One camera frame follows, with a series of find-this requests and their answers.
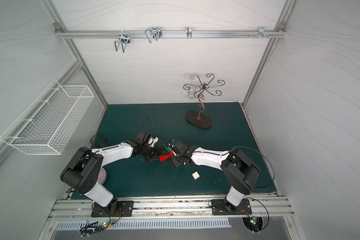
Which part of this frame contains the dark metal jewelry stand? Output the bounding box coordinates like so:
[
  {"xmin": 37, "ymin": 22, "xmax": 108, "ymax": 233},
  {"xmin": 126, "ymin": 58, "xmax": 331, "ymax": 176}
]
[{"xmin": 183, "ymin": 74, "xmax": 226, "ymax": 129}]

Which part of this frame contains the aluminium front rail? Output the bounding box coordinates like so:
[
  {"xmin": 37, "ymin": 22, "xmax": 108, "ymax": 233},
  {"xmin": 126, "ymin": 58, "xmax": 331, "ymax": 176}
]
[{"xmin": 48, "ymin": 194, "xmax": 295, "ymax": 221}]

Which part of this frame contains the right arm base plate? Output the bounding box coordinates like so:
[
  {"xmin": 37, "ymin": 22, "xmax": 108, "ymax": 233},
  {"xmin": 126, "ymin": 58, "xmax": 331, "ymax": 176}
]
[{"xmin": 208, "ymin": 199, "xmax": 252, "ymax": 216}]

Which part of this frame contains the white small lego brick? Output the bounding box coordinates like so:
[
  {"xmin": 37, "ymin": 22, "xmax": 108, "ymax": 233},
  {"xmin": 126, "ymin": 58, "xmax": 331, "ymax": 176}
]
[{"xmin": 192, "ymin": 172, "xmax": 200, "ymax": 180}]

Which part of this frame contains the white slotted cable duct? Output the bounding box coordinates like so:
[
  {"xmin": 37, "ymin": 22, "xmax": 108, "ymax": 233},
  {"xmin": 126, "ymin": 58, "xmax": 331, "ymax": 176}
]
[{"xmin": 55, "ymin": 218, "xmax": 232, "ymax": 231}]

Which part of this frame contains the white wire basket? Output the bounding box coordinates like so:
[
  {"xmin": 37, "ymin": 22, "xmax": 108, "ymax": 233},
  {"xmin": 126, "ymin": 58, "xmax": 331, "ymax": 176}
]
[{"xmin": 0, "ymin": 80, "xmax": 94, "ymax": 155}]

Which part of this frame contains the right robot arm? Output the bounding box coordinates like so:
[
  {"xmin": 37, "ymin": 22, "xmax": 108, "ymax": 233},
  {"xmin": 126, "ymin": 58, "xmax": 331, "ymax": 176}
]
[{"xmin": 169, "ymin": 140, "xmax": 261, "ymax": 207}]

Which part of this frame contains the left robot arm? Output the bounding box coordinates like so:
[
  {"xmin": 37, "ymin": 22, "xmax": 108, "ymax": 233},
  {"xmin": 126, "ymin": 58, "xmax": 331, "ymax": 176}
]
[{"xmin": 60, "ymin": 131, "xmax": 161, "ymax": 208}]

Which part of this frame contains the aluminium crossbar rail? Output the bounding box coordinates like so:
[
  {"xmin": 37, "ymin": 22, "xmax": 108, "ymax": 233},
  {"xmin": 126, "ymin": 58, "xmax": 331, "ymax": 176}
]
[{"xmin": 55, "ymin": 23, "xmax": 286, "ymax": 40}]

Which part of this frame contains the left black cable bundle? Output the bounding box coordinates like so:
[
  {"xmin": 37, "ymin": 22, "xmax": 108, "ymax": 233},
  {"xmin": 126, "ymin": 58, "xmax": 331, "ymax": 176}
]
[{"xmin": 78, "ymin": 206, "xmax": 123, "ymax": 238}]

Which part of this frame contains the black round fan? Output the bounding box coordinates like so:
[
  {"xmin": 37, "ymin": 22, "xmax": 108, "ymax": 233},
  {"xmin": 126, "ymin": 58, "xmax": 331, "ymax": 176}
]
[{"xmin": 243, "ymin": 217, "xmax": 264, "ymax": 233}]

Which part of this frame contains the metal hook clamp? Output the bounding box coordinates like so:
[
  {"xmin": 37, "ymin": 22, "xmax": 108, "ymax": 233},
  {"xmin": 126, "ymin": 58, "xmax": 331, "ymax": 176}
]
[
  {"xmin": 186, "ymin": 27, "xmax": 192, "ymax": 39},
  {"xmin": 114, "ymin": 33, "xmax": 131, "ymax": 53},
  {"xmin": 145, "ymin": 27, "xmax": 163, "ymax": 43},
  {"xmin": 248, "ymin": 27, "xmax": 275, "ymax": 39}
]

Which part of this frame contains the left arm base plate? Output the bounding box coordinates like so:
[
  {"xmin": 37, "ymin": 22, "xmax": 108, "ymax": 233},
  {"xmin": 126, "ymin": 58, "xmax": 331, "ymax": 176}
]
[{"xmin": 91, "ymin": 201, "xmax": 134, "ymax": 218}]

